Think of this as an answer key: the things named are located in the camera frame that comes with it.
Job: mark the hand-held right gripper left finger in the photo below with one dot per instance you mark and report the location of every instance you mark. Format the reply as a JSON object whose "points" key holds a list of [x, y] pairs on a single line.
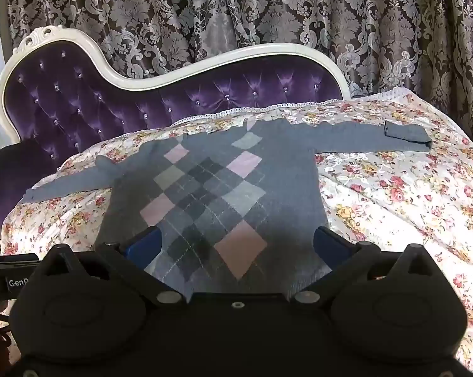
{"points": [[144, 249]]}

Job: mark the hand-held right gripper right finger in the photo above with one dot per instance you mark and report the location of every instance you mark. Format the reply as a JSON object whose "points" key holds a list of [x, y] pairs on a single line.
{"points": [[330, 249]]}

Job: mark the grey argyle sweater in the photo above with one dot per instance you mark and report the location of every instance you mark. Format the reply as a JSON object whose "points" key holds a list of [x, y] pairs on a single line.
{"points": [[220, 188]]}

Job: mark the floral blanket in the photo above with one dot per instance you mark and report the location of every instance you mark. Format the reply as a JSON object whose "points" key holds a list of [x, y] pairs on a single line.
{"points": [[397, 204]]}

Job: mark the purple tufted sofa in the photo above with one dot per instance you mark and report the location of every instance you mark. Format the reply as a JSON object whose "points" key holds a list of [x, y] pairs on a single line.
{"points": [[63, 98]]}

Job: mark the brown damask curtain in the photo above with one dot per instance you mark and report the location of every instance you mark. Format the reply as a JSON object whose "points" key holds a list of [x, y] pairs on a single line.
{"points": [[220, 8]]}

